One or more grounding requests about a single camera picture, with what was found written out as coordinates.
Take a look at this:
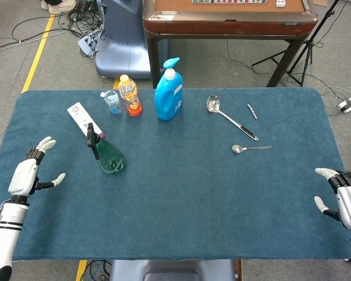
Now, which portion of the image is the black tripod stand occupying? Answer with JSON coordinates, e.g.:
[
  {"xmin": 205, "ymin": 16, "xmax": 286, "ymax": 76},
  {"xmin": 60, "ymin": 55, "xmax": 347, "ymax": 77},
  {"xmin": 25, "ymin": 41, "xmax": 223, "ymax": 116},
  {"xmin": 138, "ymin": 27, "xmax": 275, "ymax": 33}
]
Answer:
[{"xmin": 251, "ymin": 0, "xmax": 340, "ymax": 88}]

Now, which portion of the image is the clear plastic cup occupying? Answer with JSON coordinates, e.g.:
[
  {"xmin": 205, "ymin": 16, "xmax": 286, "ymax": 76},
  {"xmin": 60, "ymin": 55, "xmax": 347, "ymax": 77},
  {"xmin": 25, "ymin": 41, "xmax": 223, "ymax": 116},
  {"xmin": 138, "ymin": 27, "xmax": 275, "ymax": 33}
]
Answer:
[{"xmin": 104, "ymin": 90, "xmax": 123, "ymax": 115}]

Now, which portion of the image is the orange drink bottle yellow cap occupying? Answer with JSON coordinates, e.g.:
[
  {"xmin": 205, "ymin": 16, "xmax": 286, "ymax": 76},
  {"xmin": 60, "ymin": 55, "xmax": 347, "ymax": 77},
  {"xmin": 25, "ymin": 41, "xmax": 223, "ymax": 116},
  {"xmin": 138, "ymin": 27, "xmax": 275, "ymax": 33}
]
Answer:
[{"xmin": 118, "ymin": 74, "xmax": 143, "ymax": 117}]

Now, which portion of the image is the blue table cloth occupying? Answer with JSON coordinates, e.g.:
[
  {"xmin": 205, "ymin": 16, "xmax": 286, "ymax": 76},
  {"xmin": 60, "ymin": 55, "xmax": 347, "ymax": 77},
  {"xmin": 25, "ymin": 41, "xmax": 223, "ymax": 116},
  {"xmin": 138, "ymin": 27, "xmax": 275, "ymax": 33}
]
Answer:
[{"xmin": 0, "ymin": 87, "xmax": 351, "ymax": 261}]

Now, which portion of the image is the white pink toothpaste box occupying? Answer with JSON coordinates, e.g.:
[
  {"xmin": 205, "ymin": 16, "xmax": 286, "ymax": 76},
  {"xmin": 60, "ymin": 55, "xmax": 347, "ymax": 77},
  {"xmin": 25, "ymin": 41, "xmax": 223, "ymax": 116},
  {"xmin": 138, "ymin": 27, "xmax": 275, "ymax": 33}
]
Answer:
[{"xmin": 67, "ymin": 102, "xmax": 106, "ymax": 138}]

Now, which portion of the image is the green spray bottle black trigger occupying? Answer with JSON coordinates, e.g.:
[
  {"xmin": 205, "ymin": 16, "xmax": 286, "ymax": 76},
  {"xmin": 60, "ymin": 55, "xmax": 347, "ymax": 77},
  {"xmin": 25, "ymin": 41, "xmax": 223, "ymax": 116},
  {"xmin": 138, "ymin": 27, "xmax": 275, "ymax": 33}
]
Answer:
[{"xmin": 86, "ymin": 122, "xmax": 126, "ymax": 176}]

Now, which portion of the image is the blue detergent bottle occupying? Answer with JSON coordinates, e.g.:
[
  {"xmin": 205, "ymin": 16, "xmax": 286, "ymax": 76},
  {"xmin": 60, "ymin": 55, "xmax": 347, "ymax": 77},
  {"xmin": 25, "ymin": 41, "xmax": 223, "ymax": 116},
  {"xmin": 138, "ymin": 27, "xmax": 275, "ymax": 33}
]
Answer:
[{"xmin": 154, "ymin": 57, "xmax": 184, "ymax": 121}]

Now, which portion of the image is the white power strip with plugs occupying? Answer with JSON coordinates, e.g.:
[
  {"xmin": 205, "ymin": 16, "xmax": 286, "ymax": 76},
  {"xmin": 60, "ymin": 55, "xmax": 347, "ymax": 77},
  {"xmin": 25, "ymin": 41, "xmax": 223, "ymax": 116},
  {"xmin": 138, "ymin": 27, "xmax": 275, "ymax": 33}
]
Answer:
[{"xmin": 77, "ymin": 28, "xmax": 102, "ymax": 56}]

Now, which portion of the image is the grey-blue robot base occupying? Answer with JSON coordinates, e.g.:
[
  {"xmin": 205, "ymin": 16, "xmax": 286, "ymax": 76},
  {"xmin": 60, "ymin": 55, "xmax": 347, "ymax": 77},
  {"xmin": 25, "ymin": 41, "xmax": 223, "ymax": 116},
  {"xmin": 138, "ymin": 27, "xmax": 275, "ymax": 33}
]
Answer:
[{"xmin": 94, "ymin": 0, "xmax": 169, "ymax": 80}]

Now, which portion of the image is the grey-blue own robot body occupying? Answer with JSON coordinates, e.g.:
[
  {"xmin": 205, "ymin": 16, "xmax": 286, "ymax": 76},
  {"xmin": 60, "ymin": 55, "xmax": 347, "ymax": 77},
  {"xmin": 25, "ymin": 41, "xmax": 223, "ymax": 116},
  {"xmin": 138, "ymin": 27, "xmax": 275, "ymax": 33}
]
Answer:
[{"xmin": 109, "ymin": 259, "xmax": 236, "ymax": 281}]

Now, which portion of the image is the steel ladle black handle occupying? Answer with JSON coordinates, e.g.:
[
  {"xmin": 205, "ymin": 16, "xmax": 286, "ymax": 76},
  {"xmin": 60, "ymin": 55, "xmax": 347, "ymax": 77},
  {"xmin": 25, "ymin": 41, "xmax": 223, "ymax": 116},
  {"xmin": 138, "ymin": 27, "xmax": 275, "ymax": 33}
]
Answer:
[{"xmin": 206, "ymin": 94, "xmax": 259, "ymax": 142}]

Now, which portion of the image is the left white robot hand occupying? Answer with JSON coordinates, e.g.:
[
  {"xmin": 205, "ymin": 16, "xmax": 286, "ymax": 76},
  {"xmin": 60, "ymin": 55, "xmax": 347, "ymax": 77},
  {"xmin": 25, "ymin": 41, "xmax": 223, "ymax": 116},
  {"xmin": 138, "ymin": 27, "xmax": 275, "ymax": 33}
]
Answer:
[{"xmin": 8, "ymin": 136, "xmax": 67, "ymax": 197}]

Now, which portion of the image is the row of face-up mahjong tiles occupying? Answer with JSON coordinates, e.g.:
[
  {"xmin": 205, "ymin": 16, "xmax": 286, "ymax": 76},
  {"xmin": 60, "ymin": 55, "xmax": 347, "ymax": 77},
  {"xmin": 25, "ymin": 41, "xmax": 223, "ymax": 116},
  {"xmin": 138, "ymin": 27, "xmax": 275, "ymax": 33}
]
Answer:
[{"xmin": 192, "ymin": 0, "xmax": 267, "ymax": 5}]

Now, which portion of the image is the small steel spoon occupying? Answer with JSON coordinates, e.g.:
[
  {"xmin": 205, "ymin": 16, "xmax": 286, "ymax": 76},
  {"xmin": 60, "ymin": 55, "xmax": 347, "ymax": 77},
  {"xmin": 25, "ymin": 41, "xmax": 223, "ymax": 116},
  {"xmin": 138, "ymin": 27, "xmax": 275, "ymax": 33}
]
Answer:
[{"xmin": 232, "ymin": 144, "xmax": 273, "ymax": 154}]

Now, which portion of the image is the person in black trousers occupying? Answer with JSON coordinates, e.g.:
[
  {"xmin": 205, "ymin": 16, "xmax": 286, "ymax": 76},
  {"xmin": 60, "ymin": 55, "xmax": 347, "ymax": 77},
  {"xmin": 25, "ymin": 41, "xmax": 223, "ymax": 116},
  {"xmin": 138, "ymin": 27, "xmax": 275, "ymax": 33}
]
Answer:
[{"xmin": 40, "ymin": 0, "xmax": 77, "ymax": 15}]

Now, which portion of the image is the brown mahjong table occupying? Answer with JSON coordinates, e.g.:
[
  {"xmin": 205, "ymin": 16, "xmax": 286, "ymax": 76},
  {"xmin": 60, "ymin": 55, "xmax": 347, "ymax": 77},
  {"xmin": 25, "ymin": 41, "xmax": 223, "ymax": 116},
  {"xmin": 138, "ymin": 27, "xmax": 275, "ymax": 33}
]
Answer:
[{"xmin": 142, "ymin": 0, "xmax": 319, "ymax": 88}]

